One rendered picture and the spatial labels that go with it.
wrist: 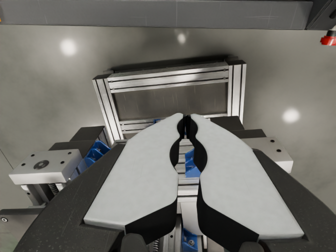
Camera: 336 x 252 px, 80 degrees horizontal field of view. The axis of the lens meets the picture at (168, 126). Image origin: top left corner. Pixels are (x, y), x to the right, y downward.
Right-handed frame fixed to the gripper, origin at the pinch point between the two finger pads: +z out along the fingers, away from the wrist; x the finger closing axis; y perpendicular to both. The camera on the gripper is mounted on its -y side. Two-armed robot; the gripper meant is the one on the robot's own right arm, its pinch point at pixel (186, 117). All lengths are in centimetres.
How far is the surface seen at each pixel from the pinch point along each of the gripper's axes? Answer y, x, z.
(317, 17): -4.9, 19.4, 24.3
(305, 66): 24, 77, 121
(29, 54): 22, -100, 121
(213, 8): -5.9, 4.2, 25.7
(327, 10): -5.7, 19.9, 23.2
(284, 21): -4.2, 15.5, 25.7
